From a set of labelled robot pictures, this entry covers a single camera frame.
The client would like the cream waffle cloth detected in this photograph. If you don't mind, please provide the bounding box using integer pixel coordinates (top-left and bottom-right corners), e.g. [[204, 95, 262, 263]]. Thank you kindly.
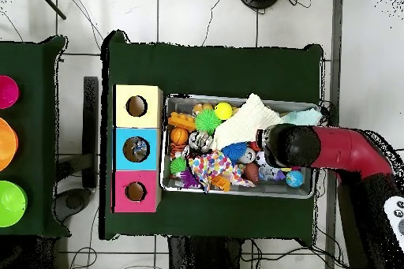
[[212, 92, 282, 151]]

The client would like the mint waffle cloth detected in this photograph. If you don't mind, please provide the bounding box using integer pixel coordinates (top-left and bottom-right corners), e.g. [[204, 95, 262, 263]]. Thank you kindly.
[[280, 107, 324, 127]]

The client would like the dark green table cloth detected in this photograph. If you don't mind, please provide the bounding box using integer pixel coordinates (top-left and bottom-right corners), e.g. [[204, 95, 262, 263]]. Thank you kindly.
[[99, 29, 324, 241]]

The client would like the blue globe ball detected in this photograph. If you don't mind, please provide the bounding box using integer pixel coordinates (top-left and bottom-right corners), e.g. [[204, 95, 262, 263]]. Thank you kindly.
[[285, 170, 305, 188]]

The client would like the pink bowl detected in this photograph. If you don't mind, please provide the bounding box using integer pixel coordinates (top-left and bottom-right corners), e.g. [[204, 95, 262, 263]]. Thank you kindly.
[[0, 75, 21, 110]]

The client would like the wooden box with three holes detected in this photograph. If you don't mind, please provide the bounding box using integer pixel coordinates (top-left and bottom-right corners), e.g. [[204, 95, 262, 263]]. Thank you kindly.
[[111, 84, 164, 214]]

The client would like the colourful dotted cloth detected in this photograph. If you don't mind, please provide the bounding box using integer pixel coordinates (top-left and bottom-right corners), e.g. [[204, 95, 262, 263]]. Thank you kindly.
[[188, 150, 256, 193]]

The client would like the orange toy basketball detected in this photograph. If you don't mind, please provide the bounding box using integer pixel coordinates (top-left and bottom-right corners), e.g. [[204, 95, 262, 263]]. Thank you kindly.
[[170, 127, 189, 146]]

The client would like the green bowl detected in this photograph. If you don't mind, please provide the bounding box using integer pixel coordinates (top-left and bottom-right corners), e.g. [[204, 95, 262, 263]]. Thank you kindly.
[[0, 180, 28, 228]]

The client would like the bottle with blue label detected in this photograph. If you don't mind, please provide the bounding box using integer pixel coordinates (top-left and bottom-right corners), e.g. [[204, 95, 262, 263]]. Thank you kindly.
[[127, 139, 150, 160]]

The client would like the black rod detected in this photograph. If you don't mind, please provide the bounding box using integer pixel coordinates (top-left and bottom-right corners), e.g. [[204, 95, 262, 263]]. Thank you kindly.
[[32, 0, 68, 21]]

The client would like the orange bowl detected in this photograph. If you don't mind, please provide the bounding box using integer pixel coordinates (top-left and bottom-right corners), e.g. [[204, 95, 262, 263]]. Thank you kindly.
[[0, 117, 19, 173]]

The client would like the black flat bar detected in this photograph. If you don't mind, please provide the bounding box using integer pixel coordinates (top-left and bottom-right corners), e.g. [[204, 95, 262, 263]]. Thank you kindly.
[[81, 76, 99, 189]]

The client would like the large green spiky ball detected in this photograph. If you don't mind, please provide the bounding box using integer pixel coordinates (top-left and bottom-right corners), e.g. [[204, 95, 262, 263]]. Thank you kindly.
[[193, 108, 223, 136]]

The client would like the grey stand foot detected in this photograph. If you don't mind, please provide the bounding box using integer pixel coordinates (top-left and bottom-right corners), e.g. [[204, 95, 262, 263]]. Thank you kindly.
[[51, 187, 93, 223]]

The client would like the silver mesh bin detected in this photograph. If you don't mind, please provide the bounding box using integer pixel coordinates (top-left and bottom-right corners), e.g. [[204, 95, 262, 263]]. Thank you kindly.
[[159, 93, 321, 200]]

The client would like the green cloth side table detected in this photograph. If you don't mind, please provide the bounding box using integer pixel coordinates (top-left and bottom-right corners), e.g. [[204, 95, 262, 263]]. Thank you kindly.
[[0, 35, 71, 239]]

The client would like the long orange toy block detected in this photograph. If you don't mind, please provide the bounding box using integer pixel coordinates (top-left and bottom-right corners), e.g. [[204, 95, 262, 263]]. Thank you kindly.
[[166, 111, 197, 133]]

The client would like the yellow ball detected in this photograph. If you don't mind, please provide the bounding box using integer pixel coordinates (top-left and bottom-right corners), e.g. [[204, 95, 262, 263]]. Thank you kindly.
[[213, 102, 234, 121]]

